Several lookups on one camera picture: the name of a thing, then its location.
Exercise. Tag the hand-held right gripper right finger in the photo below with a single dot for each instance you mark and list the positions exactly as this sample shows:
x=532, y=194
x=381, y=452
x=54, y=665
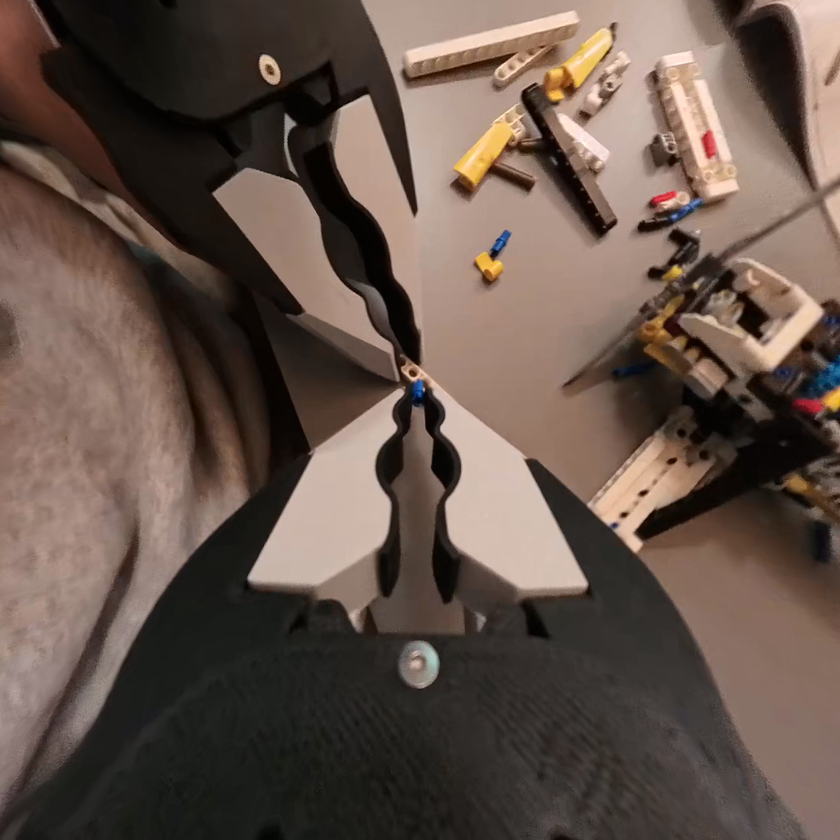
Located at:
x=512, y=531

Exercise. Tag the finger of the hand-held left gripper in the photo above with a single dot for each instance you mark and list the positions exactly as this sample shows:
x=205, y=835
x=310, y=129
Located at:
x=371, y=164
x=282, y=236

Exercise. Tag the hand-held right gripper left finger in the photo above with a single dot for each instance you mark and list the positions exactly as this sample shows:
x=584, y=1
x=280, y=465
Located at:
x=321, y=525

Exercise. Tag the small white lego beam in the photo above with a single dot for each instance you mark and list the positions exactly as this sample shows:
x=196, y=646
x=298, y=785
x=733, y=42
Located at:
x=412, y=372

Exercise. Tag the yellow lego panel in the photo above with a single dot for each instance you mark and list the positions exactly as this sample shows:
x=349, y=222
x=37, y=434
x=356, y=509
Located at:
x=484, y=157
x=584, y=62

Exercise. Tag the tan lego axle pin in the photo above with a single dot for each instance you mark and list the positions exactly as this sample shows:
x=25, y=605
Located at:
x=513, y=174

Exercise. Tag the white lego beam with holes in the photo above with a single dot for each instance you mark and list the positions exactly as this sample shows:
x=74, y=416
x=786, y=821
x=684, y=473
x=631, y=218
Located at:
x=513, y=121

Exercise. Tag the long white lego beam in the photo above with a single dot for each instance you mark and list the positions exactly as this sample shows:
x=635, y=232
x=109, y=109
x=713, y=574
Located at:
x=489, y=44

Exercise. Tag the thin white lego beam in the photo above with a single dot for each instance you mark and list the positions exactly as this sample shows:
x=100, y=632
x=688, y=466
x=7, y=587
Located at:
x=525, y=64

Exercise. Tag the long black lego beam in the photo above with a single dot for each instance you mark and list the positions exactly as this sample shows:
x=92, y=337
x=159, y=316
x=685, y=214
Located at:
x=571, y=170

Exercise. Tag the white lego slope piece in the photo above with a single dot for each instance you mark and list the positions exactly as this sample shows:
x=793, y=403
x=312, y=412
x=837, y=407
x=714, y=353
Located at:
x=587, y=141

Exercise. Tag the white grey lego connector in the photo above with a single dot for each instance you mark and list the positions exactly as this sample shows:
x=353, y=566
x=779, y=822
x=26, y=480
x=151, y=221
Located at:
x=607, y=82

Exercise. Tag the lego helicopter model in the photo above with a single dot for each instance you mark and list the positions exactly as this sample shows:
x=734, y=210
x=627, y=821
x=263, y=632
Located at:
x=741, y=367

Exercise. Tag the black lego pin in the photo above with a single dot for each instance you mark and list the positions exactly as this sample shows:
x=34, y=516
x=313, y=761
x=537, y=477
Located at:
x=651, y=225

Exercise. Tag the red lego pin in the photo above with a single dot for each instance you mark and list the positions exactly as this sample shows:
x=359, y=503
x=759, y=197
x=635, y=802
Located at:
x=661, y=199

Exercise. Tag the dark grey lego connector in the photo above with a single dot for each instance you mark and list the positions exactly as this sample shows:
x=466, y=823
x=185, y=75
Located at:
x=665, y=148

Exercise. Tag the white lego brick assembly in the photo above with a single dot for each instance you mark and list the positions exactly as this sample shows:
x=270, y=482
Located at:
x=695, y=124

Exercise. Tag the yellow connector with blue pin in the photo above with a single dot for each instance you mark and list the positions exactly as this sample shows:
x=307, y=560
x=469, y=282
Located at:
x=491, y=262

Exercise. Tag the grey zip hoodie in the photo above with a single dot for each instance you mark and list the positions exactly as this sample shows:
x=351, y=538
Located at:
x=98, y=394

